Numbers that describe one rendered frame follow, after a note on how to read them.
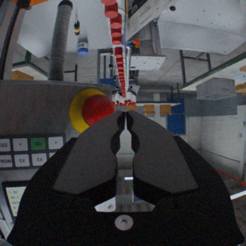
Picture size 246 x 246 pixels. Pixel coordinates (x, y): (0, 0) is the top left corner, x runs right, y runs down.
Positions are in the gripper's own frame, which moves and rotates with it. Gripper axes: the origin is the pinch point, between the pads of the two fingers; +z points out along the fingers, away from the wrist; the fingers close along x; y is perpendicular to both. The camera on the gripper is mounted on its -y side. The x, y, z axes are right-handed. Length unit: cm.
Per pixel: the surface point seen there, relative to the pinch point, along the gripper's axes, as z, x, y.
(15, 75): 127, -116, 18
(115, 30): 36.4, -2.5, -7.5
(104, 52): 121, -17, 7
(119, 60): 57, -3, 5
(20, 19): 9.9, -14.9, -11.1
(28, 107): 2.5, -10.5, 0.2
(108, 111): 4.2, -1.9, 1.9
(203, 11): 55, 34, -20
